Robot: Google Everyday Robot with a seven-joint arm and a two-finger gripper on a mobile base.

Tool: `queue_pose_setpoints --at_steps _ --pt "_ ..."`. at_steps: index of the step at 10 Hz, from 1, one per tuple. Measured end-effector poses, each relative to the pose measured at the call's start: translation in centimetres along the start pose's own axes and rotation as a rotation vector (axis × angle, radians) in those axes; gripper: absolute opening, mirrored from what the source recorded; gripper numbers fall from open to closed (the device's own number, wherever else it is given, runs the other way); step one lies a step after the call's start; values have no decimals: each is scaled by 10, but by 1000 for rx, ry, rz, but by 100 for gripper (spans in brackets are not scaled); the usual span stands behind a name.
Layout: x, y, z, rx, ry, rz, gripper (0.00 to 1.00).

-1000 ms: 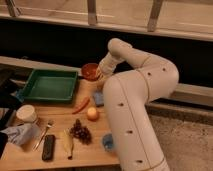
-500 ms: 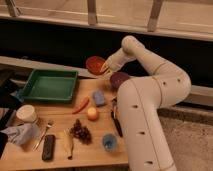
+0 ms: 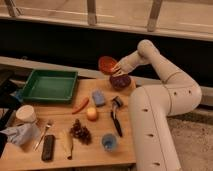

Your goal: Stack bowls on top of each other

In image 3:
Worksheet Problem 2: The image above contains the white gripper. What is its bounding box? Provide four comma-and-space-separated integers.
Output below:
111, 53, 140, 76

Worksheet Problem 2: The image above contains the orange bowl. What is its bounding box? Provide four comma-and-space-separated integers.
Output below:
98, 56, 117, 75

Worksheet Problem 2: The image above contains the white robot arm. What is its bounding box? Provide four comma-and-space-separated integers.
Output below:
113, 40, 202, 171

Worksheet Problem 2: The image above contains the purple bowl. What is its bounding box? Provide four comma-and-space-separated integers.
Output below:
109, 75, 131, 90

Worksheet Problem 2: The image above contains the blue sponge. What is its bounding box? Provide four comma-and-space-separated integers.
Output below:
92, 90, 106, 107

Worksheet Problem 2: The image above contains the yellow round fruit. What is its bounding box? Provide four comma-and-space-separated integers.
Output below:
86, 107, 98, 121

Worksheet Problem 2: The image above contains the small blue cup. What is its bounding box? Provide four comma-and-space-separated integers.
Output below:
101, 134, 117, 152

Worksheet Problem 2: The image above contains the dark grape bunch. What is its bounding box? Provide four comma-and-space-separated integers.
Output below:
70, 119, 92, 145

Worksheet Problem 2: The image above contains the green plastic tray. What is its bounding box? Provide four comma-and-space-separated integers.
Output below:
22, 70, 78, 103

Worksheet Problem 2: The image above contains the yellow corn cob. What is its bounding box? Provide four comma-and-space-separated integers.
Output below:
59, 130, 73, 160

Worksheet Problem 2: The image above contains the white cup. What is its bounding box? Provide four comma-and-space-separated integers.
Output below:
16, 105, 37, 123

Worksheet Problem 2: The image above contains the black rectangular remote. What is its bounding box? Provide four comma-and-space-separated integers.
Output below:
41, 135, 55, 162

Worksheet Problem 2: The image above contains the metal fork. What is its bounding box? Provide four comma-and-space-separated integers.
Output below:
34, 120, 53, 151

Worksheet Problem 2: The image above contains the light blue cloth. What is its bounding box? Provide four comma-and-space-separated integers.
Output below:
2, 123, 40, 146

